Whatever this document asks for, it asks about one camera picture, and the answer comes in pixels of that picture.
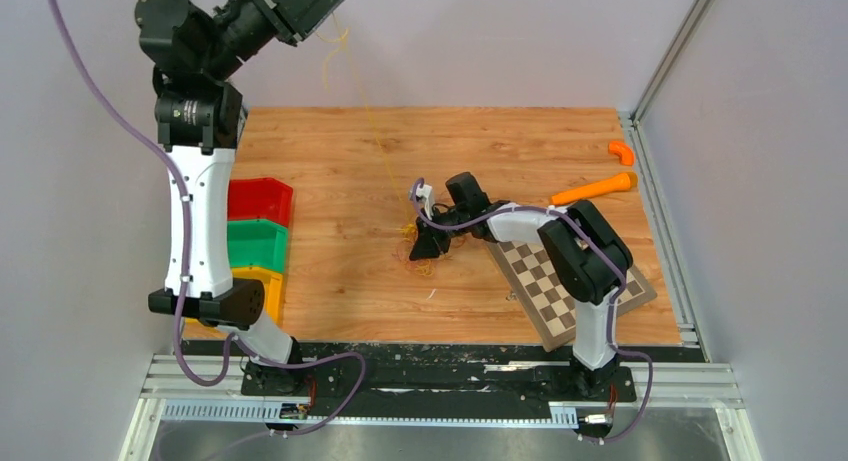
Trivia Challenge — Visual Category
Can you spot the wooden chessboard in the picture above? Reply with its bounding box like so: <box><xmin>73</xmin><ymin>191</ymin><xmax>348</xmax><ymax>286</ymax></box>
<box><xmin>486</xmin><ymin>240</ymin><xmax>658</xmax><ymax>353</ymax></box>

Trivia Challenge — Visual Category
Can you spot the orange plastic carrot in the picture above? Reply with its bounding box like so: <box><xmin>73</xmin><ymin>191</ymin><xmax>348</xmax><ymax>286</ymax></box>
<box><xmin>550</xmin><ymin>172</ymin><xmax>639</xmax><ymax>206</ymax></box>

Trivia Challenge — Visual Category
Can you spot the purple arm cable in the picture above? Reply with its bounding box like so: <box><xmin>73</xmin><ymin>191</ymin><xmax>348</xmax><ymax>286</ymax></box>
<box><xmin>43</xmin><ymin>0</ymin><xmax>368</xmax><ymax>439</ymax></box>
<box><xmin>409</xmin><ymin>176</ymin><xmax>656</xmax><ymax>445</ymax></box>

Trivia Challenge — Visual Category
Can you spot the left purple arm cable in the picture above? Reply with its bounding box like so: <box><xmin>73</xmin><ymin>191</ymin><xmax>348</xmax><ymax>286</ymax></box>
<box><xmin>43</xmin><ymin>0</ymin><xmax>368</xmax><ymax>439</ymax></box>

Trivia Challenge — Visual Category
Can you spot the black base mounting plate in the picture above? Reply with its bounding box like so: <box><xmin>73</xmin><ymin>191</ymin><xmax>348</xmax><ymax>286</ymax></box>
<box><xmin>239</xmin><ymin>342</ymin><xmax>637</xmax><ymax>420</ymax></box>

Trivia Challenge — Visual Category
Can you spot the yellow plastic bin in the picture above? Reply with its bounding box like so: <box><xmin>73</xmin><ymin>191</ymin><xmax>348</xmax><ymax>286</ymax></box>
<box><xmin>231</xmin><ymin>266</ymin><xmax>285</xmax><ymax>324</ymax></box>

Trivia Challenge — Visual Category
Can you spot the orange curved pipe piece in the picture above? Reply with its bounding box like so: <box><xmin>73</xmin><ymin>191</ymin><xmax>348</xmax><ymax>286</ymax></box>
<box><xmin>607</xmin><ymin>141</ymin><xmax>635</xmax><ymax>167</ymax></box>

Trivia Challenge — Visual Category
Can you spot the red plastic bin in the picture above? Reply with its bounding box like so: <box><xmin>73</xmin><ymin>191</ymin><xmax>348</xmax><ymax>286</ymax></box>
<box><xmin>227</xmin><ymin>177</ymin><xmax>294</xmax><ymax>228</ymax></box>

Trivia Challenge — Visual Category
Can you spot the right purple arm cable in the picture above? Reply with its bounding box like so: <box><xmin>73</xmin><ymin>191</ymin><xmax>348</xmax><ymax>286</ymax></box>
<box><xmin>409</xmin><ymin>176</ymin><xmax>656</xmax><ymax>445</ymax></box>

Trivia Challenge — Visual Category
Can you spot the green plastic bin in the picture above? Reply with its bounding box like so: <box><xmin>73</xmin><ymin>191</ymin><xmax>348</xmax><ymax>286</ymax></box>
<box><xmin>227</xmin><ymin>219</ymin><xmax>289</xmax><ymax>273</ymax></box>

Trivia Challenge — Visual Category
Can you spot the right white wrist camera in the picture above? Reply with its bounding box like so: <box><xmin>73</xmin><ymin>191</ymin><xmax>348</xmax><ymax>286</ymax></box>
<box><xmin>413</xmin><ymin>183</ymin><xmax>435</xmax><ymax>219</ymax></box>

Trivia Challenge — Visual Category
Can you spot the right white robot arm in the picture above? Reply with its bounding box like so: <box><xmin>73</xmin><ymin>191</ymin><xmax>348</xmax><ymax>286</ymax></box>
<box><xmin>408</xmin><ymin>172</ymin><xmax>633</xmax><ymax>399</ymax></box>

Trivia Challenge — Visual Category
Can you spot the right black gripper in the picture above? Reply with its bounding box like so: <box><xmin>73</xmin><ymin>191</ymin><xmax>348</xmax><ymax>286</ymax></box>
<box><xmin>410</xmin><ymin>206</ymin><xmax>469</xmax><ymax>262</ymax></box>

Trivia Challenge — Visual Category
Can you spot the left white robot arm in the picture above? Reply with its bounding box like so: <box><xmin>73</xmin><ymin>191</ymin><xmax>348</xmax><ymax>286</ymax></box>
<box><xmin>134</xmin><ymin>0</ymin><xmax>345</xmax><ymax>395</ymax></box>

